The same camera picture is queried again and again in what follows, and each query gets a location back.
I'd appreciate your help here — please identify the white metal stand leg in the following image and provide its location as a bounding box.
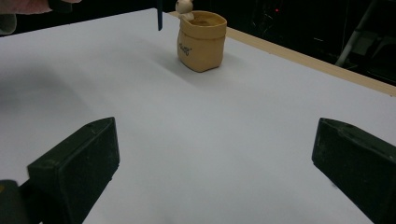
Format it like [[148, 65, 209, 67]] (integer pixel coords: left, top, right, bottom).
[[334, 0, 379, 68]]

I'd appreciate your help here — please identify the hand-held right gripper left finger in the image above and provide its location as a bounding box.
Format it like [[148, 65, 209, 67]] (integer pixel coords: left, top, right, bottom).
[[27, 117, 120, 224]]

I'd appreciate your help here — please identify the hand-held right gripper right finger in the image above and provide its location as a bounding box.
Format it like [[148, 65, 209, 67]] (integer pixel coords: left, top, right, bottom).
[[311, 118, 396, 224]]

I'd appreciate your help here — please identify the tan bag-shaped pen holder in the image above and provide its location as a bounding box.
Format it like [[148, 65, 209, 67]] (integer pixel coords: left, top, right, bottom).
[[175, 0, 228, 74]]

